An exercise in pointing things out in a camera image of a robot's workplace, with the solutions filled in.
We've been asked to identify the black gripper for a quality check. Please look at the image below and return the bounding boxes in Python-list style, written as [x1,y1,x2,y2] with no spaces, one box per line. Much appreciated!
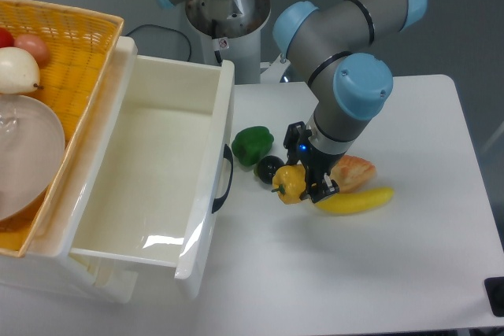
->
[283,121,343,201]

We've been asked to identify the yellow toy bell pepper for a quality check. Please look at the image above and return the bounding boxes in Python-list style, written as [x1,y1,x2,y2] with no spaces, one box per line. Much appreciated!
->
[272,164,306,205]

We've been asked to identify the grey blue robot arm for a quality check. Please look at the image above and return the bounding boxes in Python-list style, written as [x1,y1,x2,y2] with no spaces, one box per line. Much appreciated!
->
[157,0,428,202]

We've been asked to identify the green toy bell pepper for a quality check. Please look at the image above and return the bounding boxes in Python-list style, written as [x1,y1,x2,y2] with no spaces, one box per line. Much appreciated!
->
[232,126,274,167]

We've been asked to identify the white open upper drawer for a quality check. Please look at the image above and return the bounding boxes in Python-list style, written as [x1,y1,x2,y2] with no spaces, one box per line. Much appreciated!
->
[72,56,235,298]

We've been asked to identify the white drawer cabinet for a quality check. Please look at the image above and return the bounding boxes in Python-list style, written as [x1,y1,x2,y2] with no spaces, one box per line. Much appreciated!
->
[1,37,138,303]

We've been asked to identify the orange toy croissant pastry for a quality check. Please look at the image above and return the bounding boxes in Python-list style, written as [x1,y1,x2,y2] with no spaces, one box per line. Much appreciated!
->
[330,155,377,194]

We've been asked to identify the black round toy fruit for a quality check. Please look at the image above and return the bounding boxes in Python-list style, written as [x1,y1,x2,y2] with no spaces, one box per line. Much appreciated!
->
[254,155,284,184]

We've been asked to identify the yellow toy banana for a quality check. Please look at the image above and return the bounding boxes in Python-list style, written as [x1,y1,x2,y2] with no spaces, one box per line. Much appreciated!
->
[315,187,395,215]

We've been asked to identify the black object at edge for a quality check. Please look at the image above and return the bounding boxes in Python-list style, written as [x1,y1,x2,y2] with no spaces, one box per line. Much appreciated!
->
[484,276,504,317]

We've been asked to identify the yellow woven basket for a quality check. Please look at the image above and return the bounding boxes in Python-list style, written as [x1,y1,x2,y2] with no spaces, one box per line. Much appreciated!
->
[1,0,124,258]

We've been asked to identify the pink toy peach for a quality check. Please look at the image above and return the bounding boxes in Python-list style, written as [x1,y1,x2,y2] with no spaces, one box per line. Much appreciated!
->
[14,34,50,67]

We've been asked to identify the white toy pear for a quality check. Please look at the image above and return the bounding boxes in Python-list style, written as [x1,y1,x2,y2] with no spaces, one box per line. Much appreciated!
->
[1,47,44,94]

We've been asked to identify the red toy tomato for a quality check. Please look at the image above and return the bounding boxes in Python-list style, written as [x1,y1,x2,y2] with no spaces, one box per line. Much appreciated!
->
[0,28,14,48]

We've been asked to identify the black drawer handle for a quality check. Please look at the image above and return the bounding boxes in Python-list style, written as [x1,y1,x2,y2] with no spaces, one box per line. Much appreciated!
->
[212,144,234,213]

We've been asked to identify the black cable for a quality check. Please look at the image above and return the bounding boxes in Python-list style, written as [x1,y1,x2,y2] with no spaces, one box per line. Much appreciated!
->
[124,24,193,62]

